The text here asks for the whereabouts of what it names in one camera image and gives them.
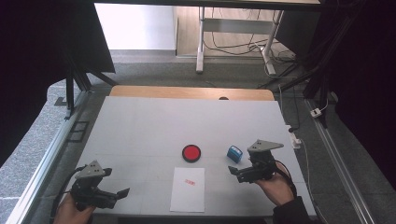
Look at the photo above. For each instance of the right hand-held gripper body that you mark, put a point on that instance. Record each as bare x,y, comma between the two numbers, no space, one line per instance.
263,169

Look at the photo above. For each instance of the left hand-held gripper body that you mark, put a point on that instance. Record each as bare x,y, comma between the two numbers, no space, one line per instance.
90,194

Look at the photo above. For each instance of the blue stamp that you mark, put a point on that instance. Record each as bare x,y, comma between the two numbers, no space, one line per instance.
234,154

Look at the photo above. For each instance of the round red ink pad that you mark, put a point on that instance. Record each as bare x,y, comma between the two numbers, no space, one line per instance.
191,153

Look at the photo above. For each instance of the white paper sheet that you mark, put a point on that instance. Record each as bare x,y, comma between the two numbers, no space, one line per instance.
188,196

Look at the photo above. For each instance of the person's right hand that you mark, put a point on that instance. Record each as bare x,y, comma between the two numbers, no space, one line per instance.
277,191

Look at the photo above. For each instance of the person's left hand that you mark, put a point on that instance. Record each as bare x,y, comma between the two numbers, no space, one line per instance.
70,214

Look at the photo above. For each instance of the white power strip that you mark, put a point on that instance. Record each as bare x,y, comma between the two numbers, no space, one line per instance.
294,138

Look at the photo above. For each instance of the small white adapter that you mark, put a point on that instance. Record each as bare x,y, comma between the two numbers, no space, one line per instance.
315,112

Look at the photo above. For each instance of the black metal stand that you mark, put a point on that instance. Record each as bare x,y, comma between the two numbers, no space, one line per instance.
71,90
311,74

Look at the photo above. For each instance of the wooden table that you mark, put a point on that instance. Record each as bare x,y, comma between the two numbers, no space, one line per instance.
174,92

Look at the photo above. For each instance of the black curtain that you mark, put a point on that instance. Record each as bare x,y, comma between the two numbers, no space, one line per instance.
364,77
37,62

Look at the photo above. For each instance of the aluminium rail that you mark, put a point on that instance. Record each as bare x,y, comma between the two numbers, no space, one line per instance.
339,168
46,161

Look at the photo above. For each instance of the white desk frame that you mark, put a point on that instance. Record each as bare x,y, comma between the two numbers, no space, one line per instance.
200,40

